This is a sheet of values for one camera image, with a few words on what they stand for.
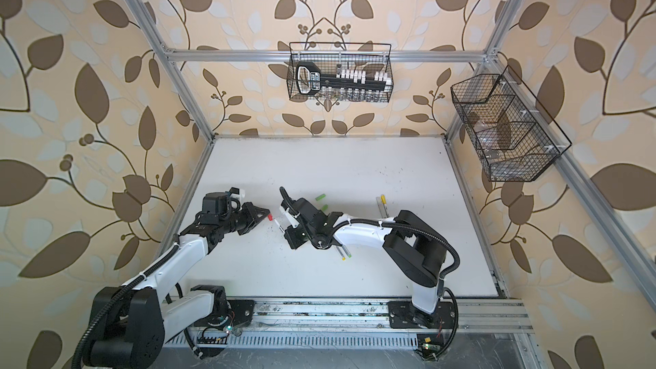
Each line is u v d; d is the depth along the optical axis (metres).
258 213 0.83
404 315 0.74
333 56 0.91
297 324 0.74
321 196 1.01
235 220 0.73
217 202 0.68
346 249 0.87
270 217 0.85
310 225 0.66
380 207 0.98
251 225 0.77
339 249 0.87
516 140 0.73
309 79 0.84
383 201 0.99
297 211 0.65
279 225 0.84
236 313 0.74
